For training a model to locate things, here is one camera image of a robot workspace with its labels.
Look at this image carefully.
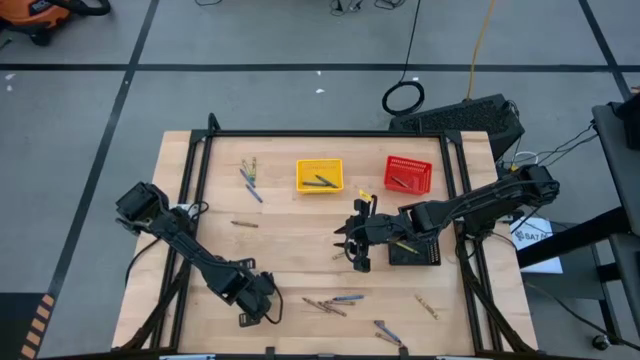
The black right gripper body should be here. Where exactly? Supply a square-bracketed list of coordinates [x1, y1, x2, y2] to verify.
[349, 196, 406, 274]

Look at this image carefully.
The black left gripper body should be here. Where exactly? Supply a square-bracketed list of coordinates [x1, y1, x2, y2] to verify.
[233, 257, 284, 329]

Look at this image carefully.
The black plastic basket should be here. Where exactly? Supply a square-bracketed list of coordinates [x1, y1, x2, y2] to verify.
[388, 238, 442, 267]

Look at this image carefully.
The yellow plastic basket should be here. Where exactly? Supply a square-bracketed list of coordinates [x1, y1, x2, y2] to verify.
[295, 158, 345, 194]

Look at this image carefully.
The red plastic basket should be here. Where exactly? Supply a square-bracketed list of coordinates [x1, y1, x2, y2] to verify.
[383, 155, 434, 196]

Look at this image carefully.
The white paper sheet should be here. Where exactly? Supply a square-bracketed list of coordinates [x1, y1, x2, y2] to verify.
[510, 217, 565, 275]

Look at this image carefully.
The black side desk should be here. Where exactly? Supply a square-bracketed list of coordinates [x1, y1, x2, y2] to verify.
[514, 89, 640, 351]

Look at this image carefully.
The orange shop vacuum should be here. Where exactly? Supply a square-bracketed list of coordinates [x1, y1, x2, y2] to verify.
[0, 0, 112, 47]

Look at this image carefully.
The black metal table frame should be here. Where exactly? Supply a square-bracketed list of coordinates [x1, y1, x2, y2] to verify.
[119, 112, 539, 359]

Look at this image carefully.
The black cable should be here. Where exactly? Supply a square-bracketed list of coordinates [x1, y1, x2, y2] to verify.
[381, 0, 427, 118]

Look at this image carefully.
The yellow cable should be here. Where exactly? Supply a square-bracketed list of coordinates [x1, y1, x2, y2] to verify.
[466, 0, 497, 100]

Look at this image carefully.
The black vacuum hose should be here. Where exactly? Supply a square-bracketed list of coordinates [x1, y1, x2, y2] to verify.
[59, 0, 112, 17]

